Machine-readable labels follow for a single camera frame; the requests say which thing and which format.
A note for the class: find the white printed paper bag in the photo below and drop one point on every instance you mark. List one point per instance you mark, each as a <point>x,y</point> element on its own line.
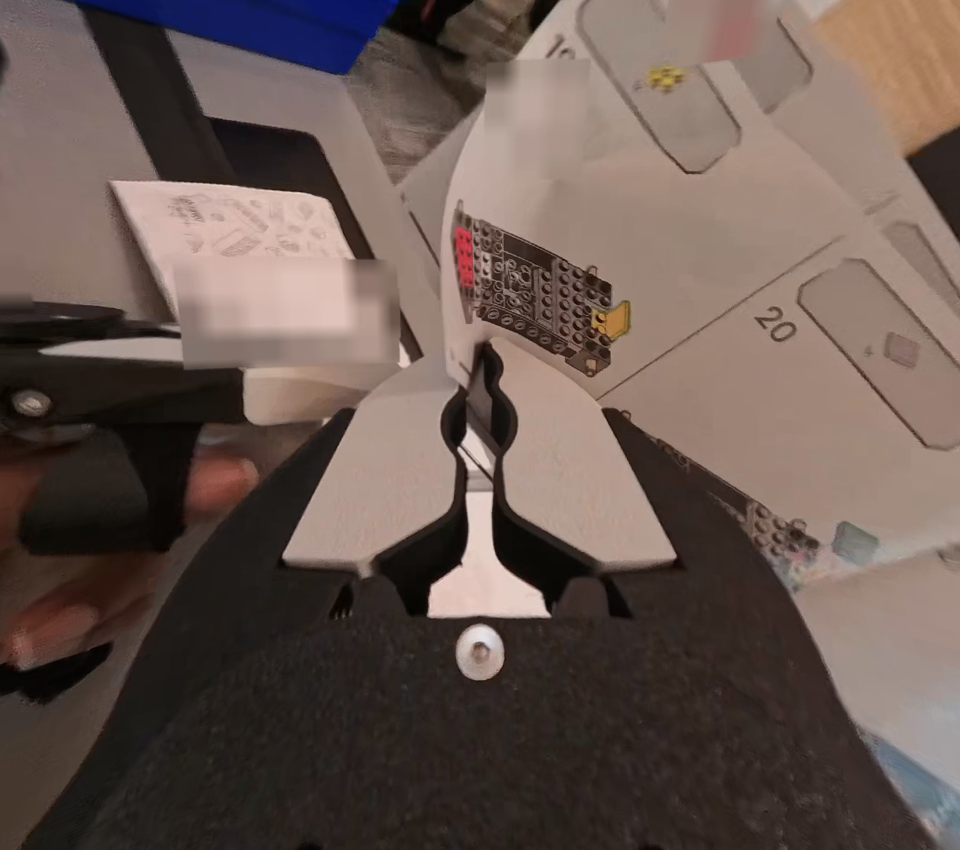
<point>225,219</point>

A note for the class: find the grey desk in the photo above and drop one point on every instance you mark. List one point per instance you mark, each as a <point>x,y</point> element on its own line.
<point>60,189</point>

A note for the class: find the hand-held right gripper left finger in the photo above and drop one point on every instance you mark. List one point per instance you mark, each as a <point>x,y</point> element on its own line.
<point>375,482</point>

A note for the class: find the toy instruction booklet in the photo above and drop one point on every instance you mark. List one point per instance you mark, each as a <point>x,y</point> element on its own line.
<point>750,227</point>

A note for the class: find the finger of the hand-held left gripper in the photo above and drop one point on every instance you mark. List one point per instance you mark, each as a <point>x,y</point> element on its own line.
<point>300,396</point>
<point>112,349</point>

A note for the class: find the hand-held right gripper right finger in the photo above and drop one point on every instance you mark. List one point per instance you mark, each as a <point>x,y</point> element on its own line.
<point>585,482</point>

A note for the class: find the person's left hand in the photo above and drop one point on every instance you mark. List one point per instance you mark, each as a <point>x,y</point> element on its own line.
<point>75,587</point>

